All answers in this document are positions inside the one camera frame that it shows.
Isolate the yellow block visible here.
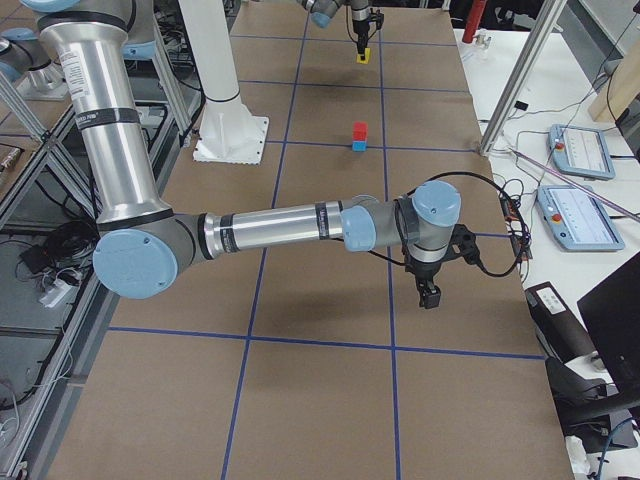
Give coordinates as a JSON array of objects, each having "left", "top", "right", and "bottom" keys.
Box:
[{"left": 356, "top": 47, "right": 371, "bottom": 65}]

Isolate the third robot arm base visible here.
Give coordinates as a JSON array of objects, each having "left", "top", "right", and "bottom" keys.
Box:
[{"left": 1, "top": 27, "right": 69, "bottom": 101}]

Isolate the teach pendant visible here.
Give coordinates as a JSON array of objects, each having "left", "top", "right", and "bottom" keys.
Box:
[
  {"left": 548, "top": 124, "right": 615, "bottom": 180},
  {"left": 536, "top": 185, "right": 625, "bottom": 252}
]

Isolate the white power strip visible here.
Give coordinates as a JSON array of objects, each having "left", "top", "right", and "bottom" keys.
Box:
[{"left": 39, "top": 279, "right": 72, "bottom": 308}]

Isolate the orange circuit board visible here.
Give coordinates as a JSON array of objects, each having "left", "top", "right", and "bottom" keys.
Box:
[{"left": 500, "top": 196, "right": 520, "bottom": 222}]

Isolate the black monitor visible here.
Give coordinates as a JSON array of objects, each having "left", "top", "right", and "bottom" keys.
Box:
[{"left": 578, "top": 254, "right": 639, "bottom": 389}]

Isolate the upper teach pendant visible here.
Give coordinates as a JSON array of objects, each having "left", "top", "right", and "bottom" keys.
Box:
[{"left": 548, "top": 124, "right": 615, "bottom": 180}]

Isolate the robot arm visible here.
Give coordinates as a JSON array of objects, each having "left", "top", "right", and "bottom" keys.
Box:
[
  {"left": 29, "top": 1, "right": 463, "bottom": 309},
  {"left": 297, "top": 0, "right": 374, "bottom": 60}
]

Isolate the black cardboard box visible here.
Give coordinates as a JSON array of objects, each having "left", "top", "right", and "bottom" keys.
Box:
[{"left": 525, "top": 282, "right": 596, "bottom": 363}]

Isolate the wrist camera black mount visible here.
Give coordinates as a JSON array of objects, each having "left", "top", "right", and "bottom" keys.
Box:
[{"left": 444, "top": 224, "right": 482, "bottom": 266}]

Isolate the blue block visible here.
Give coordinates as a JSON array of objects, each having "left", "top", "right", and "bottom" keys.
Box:
[{"left": 351, "top": 140, "right": 367, "bottom": 152}]

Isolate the white pedestal mount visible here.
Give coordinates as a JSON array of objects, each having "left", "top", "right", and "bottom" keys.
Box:
[{"left": 179, "top": 0, "right": 269, "bottom": 165}]

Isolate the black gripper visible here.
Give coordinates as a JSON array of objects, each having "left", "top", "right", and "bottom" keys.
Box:
[
  {"left": 403, "top": 247, "right": 447, "bottom": 308},
  {"left": 351, "top": 19, "right": 370, "bottom": 54}
]

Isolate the red cylinder bottle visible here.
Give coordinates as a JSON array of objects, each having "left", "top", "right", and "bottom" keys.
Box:
[{"left": 462, "top": 0, "right": 487, "bottom": 44}]

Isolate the red block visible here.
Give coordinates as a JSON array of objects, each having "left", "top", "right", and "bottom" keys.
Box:
[{"left": 352, "top": 121, "right": 368, "bottom": 142}]

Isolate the aluminium frame post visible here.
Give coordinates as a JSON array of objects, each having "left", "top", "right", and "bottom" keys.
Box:
[{"left": 478, "top": 0, "right": 567, "bottom": 156}]

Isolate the lower teach pendant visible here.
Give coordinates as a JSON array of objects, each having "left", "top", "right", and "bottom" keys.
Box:
[{"left": 536, "top": 185, "right": 625, "bottom": 252}]

